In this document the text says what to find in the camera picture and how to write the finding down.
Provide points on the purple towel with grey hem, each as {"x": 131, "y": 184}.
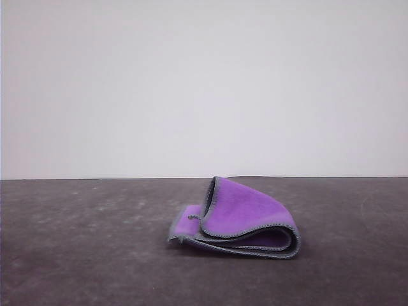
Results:
{"x": 242, "y": 207}

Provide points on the grey table cloth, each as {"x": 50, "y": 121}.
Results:
{"x": 95, "y": 248}

